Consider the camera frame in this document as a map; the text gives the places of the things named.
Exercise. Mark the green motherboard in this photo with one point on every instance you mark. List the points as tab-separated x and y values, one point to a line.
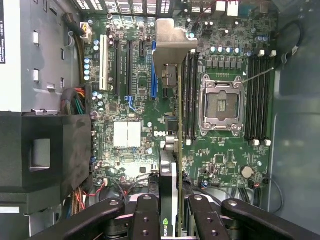
225	160

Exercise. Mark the grey power supply unit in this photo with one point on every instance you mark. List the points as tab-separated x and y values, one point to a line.
22	50

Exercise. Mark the silver coin battery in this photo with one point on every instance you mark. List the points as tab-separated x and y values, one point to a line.
246	172

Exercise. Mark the white expansion slot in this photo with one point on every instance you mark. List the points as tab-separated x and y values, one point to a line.
103	62

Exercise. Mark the white power connector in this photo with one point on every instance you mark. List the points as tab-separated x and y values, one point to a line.
86	32

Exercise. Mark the open black PC case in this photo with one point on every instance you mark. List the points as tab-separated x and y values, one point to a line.
295	125

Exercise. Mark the silver chipset heatsink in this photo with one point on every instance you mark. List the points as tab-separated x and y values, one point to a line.
127	135

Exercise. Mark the silver locking lever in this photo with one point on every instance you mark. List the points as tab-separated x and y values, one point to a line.
257	75

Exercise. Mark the blue expansion slot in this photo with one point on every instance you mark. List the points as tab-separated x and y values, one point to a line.
154	82

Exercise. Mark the black expansion slot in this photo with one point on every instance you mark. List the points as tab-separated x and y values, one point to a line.
116	67
129	67

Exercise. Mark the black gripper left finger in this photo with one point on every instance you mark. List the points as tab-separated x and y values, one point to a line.
146	220

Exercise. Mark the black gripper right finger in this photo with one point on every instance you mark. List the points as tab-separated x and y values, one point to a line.
207	225

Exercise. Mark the black fan shroud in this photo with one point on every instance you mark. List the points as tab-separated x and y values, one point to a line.
15	150

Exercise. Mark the metal CPU socket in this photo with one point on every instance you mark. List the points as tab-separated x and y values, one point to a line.
222	105

